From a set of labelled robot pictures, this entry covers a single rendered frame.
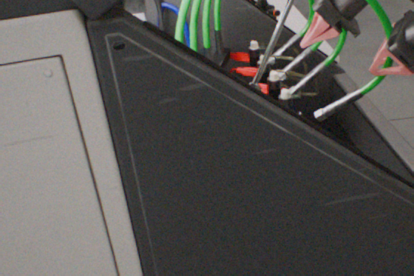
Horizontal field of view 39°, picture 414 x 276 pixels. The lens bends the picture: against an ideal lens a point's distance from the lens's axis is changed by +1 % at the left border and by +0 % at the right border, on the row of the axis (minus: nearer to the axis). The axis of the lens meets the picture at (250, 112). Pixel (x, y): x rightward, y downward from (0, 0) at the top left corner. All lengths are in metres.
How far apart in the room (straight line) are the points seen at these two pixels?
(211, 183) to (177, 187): 0.04
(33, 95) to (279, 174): 0.33
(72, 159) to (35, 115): 0.07
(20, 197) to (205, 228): 0.24
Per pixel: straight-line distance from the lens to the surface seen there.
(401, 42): 0.96
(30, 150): 0.73
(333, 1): 1.08
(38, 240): 0.81
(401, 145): 1.29
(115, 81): 0.68
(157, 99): 0.70
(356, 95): 1.05
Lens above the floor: 1.68
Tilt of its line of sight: 32 degrees down
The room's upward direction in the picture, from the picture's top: 5 degrees counter-clockwise
